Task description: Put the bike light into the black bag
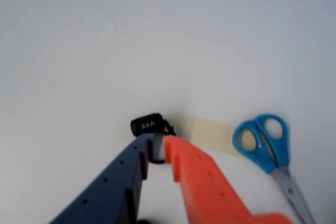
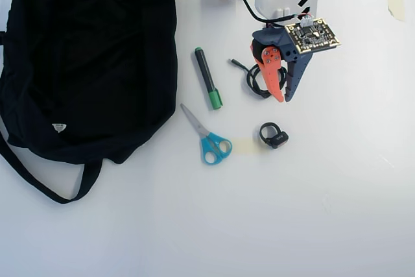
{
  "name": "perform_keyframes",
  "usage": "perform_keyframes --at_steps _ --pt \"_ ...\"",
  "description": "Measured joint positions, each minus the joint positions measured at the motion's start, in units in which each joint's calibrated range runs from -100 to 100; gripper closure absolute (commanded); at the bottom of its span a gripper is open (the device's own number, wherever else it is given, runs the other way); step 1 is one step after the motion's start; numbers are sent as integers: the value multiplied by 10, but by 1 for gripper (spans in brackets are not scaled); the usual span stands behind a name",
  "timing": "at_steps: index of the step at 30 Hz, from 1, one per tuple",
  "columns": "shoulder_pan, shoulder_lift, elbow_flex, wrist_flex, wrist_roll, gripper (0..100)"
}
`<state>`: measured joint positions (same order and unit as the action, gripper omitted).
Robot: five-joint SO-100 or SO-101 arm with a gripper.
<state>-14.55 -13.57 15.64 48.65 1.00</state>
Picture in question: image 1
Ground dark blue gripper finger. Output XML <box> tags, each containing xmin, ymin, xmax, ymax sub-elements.
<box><xmin>48</xmin><ymin>132</ymin><xmax>155</xmax><ymax>224</ymax></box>

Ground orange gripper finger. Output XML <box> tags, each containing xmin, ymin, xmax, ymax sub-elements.
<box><xmin>162</xmin><ymin>135</ymin><xmax>293</xmax><ymax>224</ymax></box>

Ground black AXA bike light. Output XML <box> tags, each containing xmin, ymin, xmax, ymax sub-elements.
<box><xmin>130</xmin><ymin>112</ymin><xmax>176</xmax><ymax>164</ymax></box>

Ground wide masking tape strip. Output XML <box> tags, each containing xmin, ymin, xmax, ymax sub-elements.
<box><xmin>167</xmin><ymin>111</ymin><xmax>244</xmax><ymax>157</ymax></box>

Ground blue handled scissors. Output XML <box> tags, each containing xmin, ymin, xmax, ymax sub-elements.
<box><xmin>232</xmin><ymin>113</ymin><xmax>317</xmax><ymax>224</ymax></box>

